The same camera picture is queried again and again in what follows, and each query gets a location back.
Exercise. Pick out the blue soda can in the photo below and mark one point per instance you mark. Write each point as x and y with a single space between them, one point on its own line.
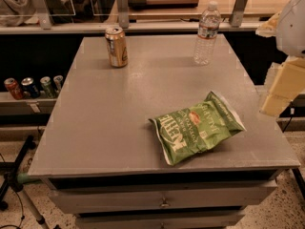
30 87

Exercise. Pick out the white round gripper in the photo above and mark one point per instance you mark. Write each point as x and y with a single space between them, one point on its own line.
293 29

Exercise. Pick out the clear plastic water bottle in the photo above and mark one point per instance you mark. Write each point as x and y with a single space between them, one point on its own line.
206 35

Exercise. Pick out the red soda can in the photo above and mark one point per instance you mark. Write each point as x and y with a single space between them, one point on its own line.
14 89

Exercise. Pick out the grey drawer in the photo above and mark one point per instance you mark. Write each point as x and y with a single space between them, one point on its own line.
164 220
164 196

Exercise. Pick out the silver green soda can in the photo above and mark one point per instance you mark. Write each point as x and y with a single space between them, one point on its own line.
58 81

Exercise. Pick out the middle metal bracket post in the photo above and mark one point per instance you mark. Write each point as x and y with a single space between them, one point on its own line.
123 13

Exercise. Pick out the grey cloth pile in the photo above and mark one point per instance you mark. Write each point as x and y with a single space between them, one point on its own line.
14 13

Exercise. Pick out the metal bracket post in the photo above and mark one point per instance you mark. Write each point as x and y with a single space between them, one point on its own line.
43 14
123 13
238 13

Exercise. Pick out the left metal bracket post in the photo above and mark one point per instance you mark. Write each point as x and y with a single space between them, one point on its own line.
43 14

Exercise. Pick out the gold soda can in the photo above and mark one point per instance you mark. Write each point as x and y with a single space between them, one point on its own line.
116 45

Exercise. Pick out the green jalapeno chip bag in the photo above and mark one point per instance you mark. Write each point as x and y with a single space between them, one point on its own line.
197 129

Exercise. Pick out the black tripod stand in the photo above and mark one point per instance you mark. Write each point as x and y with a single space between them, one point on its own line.
9 171

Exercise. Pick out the grey lower drawer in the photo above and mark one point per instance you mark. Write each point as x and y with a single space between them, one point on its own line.
164 220

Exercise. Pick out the right metal bracket post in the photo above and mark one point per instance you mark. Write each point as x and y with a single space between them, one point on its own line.
238 13

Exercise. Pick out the grey upper drawer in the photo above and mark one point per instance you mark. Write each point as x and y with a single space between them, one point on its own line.
164 196

